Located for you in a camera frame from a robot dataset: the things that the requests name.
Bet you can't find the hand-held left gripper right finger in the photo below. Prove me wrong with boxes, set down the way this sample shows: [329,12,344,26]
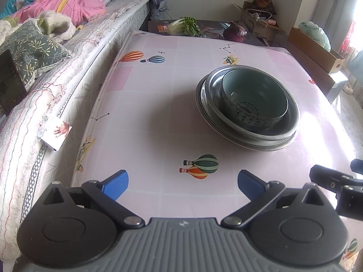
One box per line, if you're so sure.
[221,169,326,229]

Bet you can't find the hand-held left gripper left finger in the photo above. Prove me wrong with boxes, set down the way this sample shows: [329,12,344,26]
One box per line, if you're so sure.
[42,169,146,230]

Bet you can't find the metal plate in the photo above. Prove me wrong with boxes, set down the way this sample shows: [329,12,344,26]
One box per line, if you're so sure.
[195,78,299,151]

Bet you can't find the shallow steel plate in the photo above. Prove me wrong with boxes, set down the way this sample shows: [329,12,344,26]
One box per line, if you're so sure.
[199,71,298,147]

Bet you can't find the steel bowl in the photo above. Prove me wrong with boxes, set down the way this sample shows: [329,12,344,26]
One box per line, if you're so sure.
[204,66,299,141]

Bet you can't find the green ceramic bowl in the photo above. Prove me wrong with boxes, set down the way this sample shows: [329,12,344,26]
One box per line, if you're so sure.
[221,69,289,128]

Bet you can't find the pink printed tablecloth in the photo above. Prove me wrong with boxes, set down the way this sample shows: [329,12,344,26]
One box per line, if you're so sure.
[71,30,359,261]

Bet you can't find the large cardboard box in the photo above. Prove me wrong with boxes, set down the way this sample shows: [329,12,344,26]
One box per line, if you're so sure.
[284,41,352,105]

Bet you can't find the open shallow cardboard box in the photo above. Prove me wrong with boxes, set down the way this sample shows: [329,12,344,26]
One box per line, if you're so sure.
[288,27,345,74]

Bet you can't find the pale green plastic bag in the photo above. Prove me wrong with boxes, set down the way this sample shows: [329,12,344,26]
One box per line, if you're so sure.
[298,21,332,52]

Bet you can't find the red onion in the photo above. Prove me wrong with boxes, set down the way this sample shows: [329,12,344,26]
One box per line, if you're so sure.
[223,22,248,44]

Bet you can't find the cluttered cardboard box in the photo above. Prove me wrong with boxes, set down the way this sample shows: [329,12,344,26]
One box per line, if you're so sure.
[234,1,287,39]

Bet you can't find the green leaf-print pillow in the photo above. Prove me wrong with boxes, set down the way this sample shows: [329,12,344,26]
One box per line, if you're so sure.
[0,21,71,91]

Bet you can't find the white fleece blanket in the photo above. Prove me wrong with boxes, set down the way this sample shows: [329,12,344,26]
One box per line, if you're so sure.
[0,10,76,44]

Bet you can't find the napa cabbage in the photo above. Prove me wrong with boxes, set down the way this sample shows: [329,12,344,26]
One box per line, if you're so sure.
[166,17,204,37]

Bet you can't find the brown printed bag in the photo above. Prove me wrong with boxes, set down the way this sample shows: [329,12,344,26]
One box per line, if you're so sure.
[254,0,277,15]

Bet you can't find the pink printed blanket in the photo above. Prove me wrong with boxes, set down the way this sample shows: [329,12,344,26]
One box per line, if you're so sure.
[11,0,112,26]

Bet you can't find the grey padded jacket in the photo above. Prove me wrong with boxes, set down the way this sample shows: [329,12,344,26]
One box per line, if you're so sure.
[112,0,168,20]

